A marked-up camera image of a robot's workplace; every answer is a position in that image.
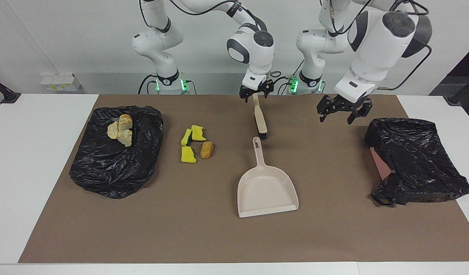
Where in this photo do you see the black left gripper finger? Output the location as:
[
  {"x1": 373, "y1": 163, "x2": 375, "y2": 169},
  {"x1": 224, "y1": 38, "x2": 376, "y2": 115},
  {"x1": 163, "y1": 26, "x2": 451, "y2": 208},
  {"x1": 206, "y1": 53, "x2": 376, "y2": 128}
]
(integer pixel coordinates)
[
  {"x1": 346, "y1": 99, "x2": 373, "y2": 125},
  {"x1": 316, "y1": 95, "x2": 336, "y2": 123}
]

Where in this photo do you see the beige hand brush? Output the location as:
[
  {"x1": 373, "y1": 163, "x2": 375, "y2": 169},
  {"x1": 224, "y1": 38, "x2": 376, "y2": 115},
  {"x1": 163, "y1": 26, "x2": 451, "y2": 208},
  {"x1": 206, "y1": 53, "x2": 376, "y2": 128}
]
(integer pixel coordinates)
[{"x1": 252, "y1": 94, "x2": 268, "y2": 140}]

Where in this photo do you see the beige plastic dustpan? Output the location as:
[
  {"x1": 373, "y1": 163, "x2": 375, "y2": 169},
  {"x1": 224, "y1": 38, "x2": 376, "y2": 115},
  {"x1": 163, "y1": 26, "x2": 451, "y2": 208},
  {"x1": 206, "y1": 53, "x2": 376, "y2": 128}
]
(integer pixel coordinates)
[{"x1": 237, "y1": 136, "x2": 299, "y2": 218}]

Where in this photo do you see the pale bread piece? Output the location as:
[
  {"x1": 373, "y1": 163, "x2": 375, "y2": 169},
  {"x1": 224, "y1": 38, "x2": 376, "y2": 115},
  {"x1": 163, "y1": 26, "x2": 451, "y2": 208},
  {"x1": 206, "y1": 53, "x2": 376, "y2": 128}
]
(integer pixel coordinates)
[{"x1": 117, "y1": 129, "x2": 133, "y2": 148}]

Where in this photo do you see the pink bin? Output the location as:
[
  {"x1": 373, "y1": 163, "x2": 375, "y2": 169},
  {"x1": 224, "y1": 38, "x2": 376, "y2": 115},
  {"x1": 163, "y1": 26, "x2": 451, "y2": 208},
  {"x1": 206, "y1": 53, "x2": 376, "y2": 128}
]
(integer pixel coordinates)
[{"x1": 369, "y1": 146, "x2": 393, "y2": 181}]

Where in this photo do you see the black trash bag on pink bin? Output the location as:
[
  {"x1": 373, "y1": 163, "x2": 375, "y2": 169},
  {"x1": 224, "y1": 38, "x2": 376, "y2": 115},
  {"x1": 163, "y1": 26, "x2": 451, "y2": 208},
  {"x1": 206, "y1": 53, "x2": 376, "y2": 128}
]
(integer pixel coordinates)
[{"x1": 364, "y1": 117, "x2": 469, "y2": 206}]

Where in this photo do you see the black trash bag lined bin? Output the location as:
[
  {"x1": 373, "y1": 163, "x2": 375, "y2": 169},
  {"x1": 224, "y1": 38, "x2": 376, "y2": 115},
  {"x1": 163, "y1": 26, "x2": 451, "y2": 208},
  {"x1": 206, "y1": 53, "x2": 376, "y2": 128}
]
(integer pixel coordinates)
[{"x1": 69, "y1": 105, "x2": 165, "y2": 199}]

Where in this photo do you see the dark blue partition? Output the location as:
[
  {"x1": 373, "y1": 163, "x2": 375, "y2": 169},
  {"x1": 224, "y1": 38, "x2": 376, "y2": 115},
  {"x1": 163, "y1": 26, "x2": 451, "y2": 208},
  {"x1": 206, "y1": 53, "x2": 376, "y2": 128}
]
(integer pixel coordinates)
[{"x1": 429, "y1": 41, "x2": 469, "y2": 127}]

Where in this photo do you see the brown table mat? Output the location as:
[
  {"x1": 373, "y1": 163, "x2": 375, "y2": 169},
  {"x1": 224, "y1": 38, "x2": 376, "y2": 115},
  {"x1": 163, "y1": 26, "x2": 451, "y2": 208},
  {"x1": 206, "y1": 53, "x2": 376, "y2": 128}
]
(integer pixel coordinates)
[{"x1": 18, "y1": 94, "x2": 469, "y2": 264}]

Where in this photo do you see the black left base cable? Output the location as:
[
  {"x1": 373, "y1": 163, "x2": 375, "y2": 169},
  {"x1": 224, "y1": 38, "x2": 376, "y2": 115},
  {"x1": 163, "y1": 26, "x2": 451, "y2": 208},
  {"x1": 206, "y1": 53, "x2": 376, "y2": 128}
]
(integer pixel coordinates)
[{"x1": 271, "y1": 71, "x2": 298, "y2": 95}]

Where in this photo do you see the black base cable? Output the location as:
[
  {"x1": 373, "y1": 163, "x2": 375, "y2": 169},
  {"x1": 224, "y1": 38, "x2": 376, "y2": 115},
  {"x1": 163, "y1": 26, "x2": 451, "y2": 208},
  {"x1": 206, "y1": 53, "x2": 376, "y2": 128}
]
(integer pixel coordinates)
[
  {"x1": 138, "y1": 74, "x2": 159, "y2": 95},
  {"x1": 271, "y1": 71, "x2": 298, "y2": 95}
]

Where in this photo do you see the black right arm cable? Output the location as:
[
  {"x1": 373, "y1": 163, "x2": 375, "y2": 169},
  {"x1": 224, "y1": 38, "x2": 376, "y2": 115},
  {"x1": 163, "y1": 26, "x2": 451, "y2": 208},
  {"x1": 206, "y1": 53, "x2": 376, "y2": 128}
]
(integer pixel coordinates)
[{"x1": 139, "y1": 0, "x2": 267, "y2": 32}]

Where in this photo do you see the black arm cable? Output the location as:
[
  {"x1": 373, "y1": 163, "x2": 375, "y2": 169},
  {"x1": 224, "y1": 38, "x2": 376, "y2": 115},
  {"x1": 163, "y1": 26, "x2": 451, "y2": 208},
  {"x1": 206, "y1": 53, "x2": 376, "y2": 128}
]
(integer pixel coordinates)
[
  {"x1": 139, "y1": 0, "x2": 267, "y2": 32},
  {"x1": 328, "y1": 0, "x2": 433, "y2": 91}
]

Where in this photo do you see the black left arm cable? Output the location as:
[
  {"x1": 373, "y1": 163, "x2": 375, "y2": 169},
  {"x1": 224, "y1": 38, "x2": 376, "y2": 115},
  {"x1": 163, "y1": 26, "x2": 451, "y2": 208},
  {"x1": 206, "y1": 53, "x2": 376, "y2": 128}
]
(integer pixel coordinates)
[{"x1": 328, "y1": 0, "x2": 433, "y2": 91}]

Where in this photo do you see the black right base cable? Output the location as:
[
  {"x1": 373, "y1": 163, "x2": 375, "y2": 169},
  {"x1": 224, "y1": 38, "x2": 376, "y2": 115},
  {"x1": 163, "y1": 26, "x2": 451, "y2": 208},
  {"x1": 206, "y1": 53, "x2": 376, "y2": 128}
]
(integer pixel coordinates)
[{"x1": 138, "y1": 74, "x2": 159, "y2": 95}]

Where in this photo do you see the black camera stand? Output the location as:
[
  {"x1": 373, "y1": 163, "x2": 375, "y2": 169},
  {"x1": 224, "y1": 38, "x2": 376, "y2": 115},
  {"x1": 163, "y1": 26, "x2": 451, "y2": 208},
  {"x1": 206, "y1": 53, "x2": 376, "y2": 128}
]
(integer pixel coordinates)
[
  {"x1": 443, "y1": 74, "x2": 469, "y2": 107},
  {"x1": 0, "y1": 73, "x2": 21, "y2": 104}
]

